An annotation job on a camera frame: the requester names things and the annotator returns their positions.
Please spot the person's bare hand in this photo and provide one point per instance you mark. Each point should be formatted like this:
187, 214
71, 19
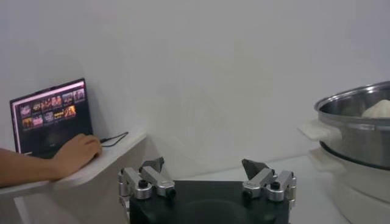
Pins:
77, 155

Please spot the white side table with mouse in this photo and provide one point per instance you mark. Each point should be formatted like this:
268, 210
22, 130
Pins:
91, 194

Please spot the cream electric cooker base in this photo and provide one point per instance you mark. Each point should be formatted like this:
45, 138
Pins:
359, 194

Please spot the white steamed baozi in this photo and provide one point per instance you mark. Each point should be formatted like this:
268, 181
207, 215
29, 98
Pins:
379, 109

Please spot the person's bare forearm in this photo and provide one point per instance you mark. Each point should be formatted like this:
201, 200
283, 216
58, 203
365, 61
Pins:
24, 167

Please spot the black laptop beside person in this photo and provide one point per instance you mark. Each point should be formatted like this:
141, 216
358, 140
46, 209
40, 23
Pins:
51, 128

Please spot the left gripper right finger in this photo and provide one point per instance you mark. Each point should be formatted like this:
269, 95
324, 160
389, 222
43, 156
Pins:
259, 179

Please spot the stainless steel steamer basket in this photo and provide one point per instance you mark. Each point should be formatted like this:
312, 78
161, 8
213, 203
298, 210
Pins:
356, 143

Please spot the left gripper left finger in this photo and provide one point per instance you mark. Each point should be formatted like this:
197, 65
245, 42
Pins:
158, 181

